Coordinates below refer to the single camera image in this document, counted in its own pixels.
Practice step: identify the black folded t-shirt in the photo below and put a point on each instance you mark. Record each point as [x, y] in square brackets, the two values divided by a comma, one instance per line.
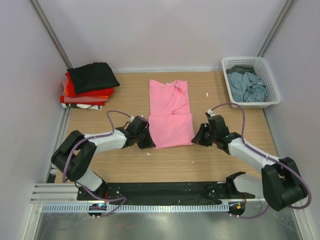
[92, 77]

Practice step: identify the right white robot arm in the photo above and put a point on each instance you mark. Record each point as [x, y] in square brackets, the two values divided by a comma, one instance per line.
[281, 182]

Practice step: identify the white slotted cable duct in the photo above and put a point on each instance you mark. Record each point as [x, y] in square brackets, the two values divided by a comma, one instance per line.
[99, 208]

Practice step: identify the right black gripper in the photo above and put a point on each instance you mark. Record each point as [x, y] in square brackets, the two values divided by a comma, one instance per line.
[199, 139]

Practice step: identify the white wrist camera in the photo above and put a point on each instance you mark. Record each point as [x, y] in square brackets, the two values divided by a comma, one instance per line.
[141, 116]
[210, 113]

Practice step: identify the white patterned folded t-shirt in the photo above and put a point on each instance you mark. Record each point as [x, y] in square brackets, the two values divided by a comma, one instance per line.
[81, 106]

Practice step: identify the grey-blue crumpled t-shirt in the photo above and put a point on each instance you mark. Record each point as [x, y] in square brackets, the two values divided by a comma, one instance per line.
[247, 88]

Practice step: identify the white plastic basket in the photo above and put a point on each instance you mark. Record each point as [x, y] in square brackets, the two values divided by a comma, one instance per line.
[262, 71]

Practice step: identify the orange folded t-shirt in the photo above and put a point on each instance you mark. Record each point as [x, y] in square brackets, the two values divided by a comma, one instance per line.
[79, 99]

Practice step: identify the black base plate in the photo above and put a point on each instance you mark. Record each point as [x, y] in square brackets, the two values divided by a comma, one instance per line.
[172, 193]

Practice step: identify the aluminium corner post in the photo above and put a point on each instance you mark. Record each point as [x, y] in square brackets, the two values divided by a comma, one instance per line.
[275, 29]
[50, 31]

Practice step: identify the left aluminium corner post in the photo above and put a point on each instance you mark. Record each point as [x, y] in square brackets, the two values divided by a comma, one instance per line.
[50, 31]

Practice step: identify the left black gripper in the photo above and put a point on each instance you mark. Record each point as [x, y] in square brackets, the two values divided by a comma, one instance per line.
[149, 142]

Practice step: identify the pink t-shirt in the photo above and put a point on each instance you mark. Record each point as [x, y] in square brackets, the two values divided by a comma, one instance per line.
[170, 118]

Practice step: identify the olive crumpled t-shirt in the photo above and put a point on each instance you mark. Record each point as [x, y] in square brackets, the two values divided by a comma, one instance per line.
[241, 69]

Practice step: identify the right aluminium corner post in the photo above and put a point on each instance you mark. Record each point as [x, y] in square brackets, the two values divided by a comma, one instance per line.
[275, 29]

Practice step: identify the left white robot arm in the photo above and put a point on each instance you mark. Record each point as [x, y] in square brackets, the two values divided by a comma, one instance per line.
[73, 157]

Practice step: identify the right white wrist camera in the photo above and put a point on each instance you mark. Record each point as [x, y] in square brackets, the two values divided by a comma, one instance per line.
[210, 113]

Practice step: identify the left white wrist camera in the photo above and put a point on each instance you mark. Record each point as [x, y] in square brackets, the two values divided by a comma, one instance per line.
[141, 116]

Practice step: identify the red folded t-shirt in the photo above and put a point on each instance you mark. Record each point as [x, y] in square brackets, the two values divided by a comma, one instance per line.
[101, 93]

